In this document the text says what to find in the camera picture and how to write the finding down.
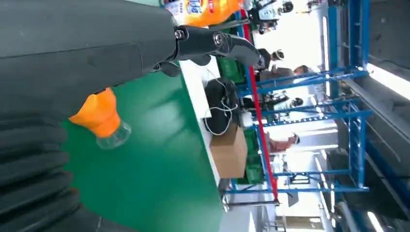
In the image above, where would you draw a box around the white cable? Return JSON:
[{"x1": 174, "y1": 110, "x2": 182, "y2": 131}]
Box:
[{"x1": 203, "y1": 69, "x2": 240, "y2": 137}]

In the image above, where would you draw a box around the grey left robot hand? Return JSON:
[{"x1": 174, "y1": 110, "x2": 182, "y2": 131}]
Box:
[{"x1": 0, "y1": 0, "x2": 267, "y2": 232}]

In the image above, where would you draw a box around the black bag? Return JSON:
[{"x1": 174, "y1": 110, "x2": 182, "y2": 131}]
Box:
[{"x1": 203, "y1": 77, "x2": 240, "y2": 135}]

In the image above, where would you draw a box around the green plastic crate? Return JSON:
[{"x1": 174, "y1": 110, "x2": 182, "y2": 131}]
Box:
[
  {"x1": 244, "y1": 128, "x2": 265, "y2": 185},
  {"x1": 218, "y1": 57, "x2": 248, "y2": 85}
]

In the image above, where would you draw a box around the person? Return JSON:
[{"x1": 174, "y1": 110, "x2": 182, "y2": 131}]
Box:
[
  {"x1": 248, "y1": 0, "x2": 294, "y2": 35},
  {"x1": 259, "y1": 65, "x2": 310, "y2": 83},
  {"x1": 265, "y1": 132, "x2": 301, "y2": 154},
  {"x1": 263, "y1": 91, "x2": 304, "y2": 112},
  {"x1": 256, "y1": 48, "x2": 286, "y2": 72}
]

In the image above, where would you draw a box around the red post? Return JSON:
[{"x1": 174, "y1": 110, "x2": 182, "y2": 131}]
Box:
[{"x1": 242, "y1": 9, "x2": 280, "y2": 203}]

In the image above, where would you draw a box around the brown cardboard box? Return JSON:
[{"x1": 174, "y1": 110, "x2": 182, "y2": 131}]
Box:
[{"x1": 209, "y1": 124, "x2": 249, "y2": 179}]

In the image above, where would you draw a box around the green table mat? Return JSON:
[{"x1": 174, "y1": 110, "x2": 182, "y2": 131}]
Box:
[{"x1": 60, "y1": 60, "x2": 223, "y2": 232}]

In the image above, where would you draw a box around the blue metal rack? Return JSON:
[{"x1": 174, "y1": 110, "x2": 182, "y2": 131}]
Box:
[{"x1": 224, "y1": 0, "x2": 374, "y2": 196}]

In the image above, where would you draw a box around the ribbed grey left arm sleeve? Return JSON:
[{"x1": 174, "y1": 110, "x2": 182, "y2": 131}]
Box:
[{"x1": 0, "y1": 110, "x2": 82, "y2": 232}]

